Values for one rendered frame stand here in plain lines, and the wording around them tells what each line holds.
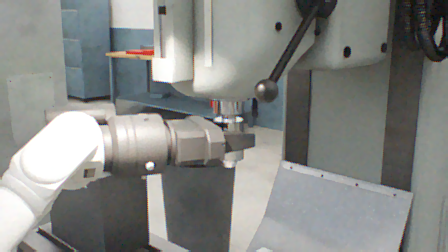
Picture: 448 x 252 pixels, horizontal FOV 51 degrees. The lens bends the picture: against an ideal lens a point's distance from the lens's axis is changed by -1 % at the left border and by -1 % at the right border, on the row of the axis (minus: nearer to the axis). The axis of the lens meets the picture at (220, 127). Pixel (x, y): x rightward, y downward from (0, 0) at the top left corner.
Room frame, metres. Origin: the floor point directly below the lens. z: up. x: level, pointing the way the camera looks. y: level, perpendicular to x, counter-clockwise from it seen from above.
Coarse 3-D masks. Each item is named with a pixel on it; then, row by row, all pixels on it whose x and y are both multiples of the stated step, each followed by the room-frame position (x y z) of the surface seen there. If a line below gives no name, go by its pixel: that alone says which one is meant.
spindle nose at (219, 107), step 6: (216, 102) 0.69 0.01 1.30; (222, 102) 0.68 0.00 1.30; (228, 102) 0.68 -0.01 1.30; (234, 102) 0.68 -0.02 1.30; (240, 102) 0.68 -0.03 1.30; (216, 108) 0.69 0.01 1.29; (222, 108) 0.68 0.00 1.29; (228, 108) 0.68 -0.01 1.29; (234, 108) 0.68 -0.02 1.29; (240, 108) 0.68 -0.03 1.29; (222, 114) 0.68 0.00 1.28; (228, 114) 0.68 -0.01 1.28; (234, 114) 0.68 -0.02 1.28; (240, 114) 0.68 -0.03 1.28
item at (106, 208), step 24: (72, 192) 0.94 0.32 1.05; (96, 192) 0.88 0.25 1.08; (120, 192) 0.91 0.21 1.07; (144, 192) 0.96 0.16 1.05; (72, 216) 0.95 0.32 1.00; (96, 216) 0.89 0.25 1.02; (120, 216) 0.91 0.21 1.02; (144, 216) 0.95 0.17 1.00; (72, 240) 0.96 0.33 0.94; (96, 240) 0.89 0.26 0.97; (120, 240) 0.90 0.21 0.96; (144, 240) 0.95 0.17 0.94
